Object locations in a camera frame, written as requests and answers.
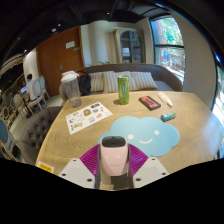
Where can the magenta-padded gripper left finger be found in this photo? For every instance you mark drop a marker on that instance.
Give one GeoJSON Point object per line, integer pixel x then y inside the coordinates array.
{"type": "Point", "coordinates": [87, 163]}

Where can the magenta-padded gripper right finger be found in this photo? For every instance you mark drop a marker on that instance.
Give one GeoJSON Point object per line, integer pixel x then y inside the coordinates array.
{"type": "Point", "coordinates": [140, 163]}

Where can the pink computer mouse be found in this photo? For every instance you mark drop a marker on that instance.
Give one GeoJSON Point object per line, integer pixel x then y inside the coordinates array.
{"type": "Point", "coordinates": [114, 158]}

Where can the blue cloud-shaped mouse pad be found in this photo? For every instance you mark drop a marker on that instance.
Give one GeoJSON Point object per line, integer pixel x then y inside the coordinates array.
{"type": "Point", "coordinates": [150, 133]}

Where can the yellow code card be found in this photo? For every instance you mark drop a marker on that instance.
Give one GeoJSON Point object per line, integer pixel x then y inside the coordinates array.
{"type": "Point", "coordinates": [45, 166]}

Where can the white sticker sheet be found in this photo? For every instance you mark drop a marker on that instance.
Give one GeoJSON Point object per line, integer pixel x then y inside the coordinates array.
{"type": "Point", "coordinates": [88, 117]}

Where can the small teal box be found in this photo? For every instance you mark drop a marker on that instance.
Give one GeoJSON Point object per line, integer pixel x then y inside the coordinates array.
{"type": "Point", "coordinates": [168, 116]}

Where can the grey tufted armchair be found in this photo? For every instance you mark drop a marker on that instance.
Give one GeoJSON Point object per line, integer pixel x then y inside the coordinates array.
{"type": "Point", "coordinates": [36, 133]}

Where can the black and red flat case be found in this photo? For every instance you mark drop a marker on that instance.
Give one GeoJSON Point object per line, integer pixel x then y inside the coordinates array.
{"type": "Point", "coordinates": [149, 103]}

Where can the white tube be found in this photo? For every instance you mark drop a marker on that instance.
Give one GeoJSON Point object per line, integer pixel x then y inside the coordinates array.
{"type": "Point", "coordinates": [165, 99]}

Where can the clear shaker bottle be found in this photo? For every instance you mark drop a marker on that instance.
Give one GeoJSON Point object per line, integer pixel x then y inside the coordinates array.
{"type": "Point", "coordinates": [71, 91]}

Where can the green drink can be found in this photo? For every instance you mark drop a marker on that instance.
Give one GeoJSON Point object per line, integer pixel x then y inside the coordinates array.
{"type": "Point", "coordinates": [123, 90]}

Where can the black backpack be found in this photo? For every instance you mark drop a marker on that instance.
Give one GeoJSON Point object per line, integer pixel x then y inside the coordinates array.
{"type": "Point", "coordinates": [85, 84]}

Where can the striped cushion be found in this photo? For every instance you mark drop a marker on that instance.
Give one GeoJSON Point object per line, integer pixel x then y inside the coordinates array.
{"type": "Point", "coordinates": [144, 80]}
{"type": "Point", "coordinates": [110, 81]}
{"type": "Point", "coordinates": [96, 82]}

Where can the white chairs group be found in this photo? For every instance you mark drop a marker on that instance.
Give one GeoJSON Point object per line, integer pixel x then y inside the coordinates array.
{"type": "Point", "coordinates": [40, 93]}

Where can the brown curved sofa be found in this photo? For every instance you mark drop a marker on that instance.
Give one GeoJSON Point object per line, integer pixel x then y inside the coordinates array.
{"type": "Point", "coordinates": [163, 76]}

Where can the person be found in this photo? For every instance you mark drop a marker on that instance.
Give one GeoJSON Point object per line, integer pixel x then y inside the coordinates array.
{"type": "Point", "coordinates": [30, 85]}

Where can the black-framed window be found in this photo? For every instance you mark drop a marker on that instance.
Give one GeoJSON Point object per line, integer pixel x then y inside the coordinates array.
{"type": "Point", "coordinates": [219, 93]}
{"type": "Point", "coordinates": [168, 46]}

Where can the brown wooden door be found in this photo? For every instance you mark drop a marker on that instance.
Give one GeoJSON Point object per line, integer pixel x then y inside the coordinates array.
{"type": "Point", "coordinates": [56, 60]}

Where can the wooden glass-door cabinet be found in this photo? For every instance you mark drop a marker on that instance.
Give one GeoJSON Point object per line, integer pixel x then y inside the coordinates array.
{"type": "Point", "coordinates": [130, 46]}

